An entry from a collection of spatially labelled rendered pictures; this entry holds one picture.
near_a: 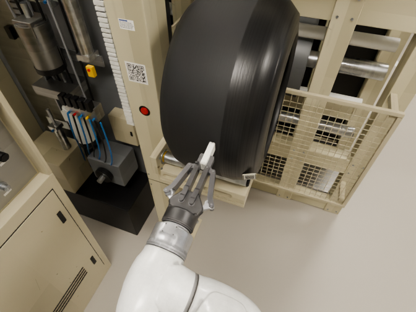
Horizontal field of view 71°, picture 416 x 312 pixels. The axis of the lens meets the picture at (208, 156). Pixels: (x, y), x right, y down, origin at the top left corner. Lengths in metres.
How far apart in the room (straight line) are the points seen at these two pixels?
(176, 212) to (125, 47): 0.56
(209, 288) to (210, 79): 0.46
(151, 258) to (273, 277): 1.36
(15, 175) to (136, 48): 0.60
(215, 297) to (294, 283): 1.33
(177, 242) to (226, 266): 1.28
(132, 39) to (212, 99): 0.36
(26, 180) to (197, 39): 0.80
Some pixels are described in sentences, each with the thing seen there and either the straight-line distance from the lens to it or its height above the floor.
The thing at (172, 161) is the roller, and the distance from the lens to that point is 1.13.
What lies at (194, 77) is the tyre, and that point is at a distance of 0.74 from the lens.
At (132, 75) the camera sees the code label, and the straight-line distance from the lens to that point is 1.05.
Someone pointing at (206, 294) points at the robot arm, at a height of 1.16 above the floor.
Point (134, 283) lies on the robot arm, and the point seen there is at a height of 1.20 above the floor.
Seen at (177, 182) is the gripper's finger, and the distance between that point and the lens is 0.71.
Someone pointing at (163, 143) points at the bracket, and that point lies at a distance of 1.14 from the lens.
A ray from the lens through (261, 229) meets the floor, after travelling 2.02.
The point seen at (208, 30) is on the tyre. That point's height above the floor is 1.43.
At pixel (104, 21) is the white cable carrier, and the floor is 1.37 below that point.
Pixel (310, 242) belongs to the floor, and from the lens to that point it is 2.05.
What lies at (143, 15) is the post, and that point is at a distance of 0.91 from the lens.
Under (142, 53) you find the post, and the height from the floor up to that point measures 1.30.
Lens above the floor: 1.76
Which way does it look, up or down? 48 degrees down
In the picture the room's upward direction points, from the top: straight up
